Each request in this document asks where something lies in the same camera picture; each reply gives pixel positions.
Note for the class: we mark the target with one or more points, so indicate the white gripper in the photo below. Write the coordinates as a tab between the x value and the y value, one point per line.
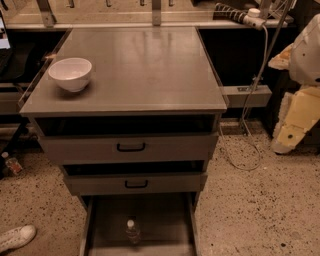
306	61

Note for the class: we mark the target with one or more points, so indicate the clear plastic water bottle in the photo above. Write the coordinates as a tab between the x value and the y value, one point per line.
133	231

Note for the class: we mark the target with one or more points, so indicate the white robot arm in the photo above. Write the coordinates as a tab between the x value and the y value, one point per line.
302	57

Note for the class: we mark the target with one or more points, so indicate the top grey drawer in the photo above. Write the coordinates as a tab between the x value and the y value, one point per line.
94	140

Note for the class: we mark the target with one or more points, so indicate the middle grey drawer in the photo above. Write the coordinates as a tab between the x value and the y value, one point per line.
135	178

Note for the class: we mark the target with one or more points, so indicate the grey drawer cabinet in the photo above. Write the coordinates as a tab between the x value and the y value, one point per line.
159	71

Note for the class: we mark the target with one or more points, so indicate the bottom open grey drawer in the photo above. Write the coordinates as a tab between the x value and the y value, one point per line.
166	222

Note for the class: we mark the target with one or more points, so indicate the bottle on floor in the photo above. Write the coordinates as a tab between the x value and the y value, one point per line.
12	163

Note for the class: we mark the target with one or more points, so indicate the white power strip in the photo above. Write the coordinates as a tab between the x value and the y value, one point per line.
250	18

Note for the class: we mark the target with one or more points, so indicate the white ceramic bowl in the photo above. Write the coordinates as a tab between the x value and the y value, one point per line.
71	74

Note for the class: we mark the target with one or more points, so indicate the white sneaker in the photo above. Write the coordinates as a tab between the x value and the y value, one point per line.
17	237

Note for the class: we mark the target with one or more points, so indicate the black top drawer handle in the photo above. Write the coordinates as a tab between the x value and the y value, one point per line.
130	147

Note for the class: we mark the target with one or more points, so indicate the black drawer handle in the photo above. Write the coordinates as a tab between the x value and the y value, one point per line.
130	147
136	184

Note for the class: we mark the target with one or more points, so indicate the black middle drawer handle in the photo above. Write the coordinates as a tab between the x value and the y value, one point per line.
136	184

